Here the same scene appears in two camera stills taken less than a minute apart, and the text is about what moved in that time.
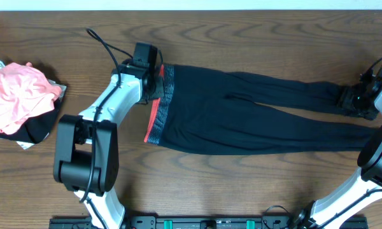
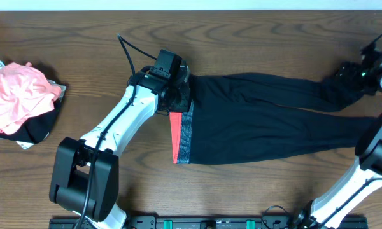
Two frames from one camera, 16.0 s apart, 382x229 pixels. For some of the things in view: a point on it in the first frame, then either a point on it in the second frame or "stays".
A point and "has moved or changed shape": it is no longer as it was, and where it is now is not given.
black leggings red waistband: [215, 112] has moved or changed shape
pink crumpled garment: [16, 93] stays
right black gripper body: [359, 105] to [354, 76]
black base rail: [201, 222] stays
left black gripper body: [156, 89] to [177, 100]
